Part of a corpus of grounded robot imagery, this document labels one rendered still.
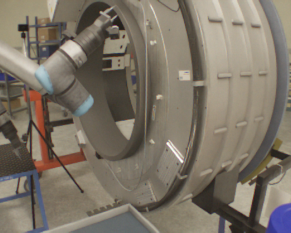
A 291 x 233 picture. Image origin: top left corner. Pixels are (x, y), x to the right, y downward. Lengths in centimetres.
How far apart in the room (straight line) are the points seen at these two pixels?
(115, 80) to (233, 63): 122
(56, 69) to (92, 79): 93
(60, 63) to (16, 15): 812
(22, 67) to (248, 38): 78
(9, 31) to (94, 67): 752
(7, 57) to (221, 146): 78
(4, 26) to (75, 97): 850
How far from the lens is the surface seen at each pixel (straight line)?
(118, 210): 111
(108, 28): 89
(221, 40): 85
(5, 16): 924
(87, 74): 171
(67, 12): 165
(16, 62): 92
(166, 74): 90
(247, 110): 97
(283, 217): 42
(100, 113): 168
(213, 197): 112
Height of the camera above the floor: 134
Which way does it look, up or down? 16 degrees down
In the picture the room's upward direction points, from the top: straight up
